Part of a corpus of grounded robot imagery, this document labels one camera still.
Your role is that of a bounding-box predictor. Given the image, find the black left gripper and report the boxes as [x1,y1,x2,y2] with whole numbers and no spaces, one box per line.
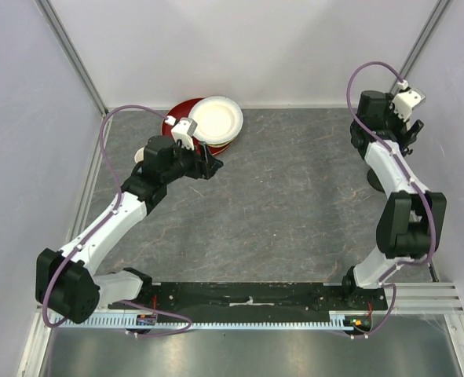
[163,137,224,184]

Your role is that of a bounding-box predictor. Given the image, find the black phone stand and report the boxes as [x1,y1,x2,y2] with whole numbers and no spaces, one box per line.
[366,119,426,193]

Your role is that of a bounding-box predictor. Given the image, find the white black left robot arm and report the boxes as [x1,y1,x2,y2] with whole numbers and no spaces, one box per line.
[35,136,223,324]

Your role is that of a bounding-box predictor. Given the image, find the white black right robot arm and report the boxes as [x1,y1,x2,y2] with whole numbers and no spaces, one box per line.
[339,88,447,309]

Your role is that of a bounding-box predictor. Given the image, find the patterned plate under white plate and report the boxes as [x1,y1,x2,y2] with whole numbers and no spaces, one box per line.
[208,134,238,149]

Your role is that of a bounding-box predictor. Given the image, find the white paper plate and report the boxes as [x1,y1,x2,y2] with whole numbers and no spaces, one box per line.
[188,96,243,145]

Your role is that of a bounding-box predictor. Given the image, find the red round tray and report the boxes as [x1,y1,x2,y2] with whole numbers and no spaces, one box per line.
[161,97,231,156]

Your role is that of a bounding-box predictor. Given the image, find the blue white paper cup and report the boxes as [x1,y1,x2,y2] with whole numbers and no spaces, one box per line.
[134,148,144,163]

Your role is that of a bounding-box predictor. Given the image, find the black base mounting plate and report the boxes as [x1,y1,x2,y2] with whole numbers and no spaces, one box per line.
[108,280,388,315]

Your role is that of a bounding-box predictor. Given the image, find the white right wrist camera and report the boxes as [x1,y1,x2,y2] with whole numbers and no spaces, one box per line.
[392,80,426,122]

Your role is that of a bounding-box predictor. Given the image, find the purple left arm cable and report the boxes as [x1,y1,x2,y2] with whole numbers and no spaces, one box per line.
[42,104,193,339]

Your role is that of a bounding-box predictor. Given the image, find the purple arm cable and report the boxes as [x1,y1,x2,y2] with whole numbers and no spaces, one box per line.
[42,104,193,339]
[333,60,437,341]

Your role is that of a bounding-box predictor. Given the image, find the aluminium frame post right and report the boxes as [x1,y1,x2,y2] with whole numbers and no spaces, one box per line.
[399,0,453,79]

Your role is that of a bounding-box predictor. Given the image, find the aluminium frame post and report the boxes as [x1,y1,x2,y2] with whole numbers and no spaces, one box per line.
[35,0,108,115]
[399,0,453,79]

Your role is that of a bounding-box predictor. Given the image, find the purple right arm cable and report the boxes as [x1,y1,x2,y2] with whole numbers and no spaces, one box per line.
[333,60,437,341]

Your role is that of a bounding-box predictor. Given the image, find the aluminium front rail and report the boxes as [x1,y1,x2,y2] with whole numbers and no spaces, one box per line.
[35,280,464,315]

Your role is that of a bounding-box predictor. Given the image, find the aluminium frame post left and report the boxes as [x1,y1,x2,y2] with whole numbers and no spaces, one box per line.
[35,0,108,115]

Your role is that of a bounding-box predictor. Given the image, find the light blue cable duct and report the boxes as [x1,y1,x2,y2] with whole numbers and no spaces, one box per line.
[61,310,356,331]

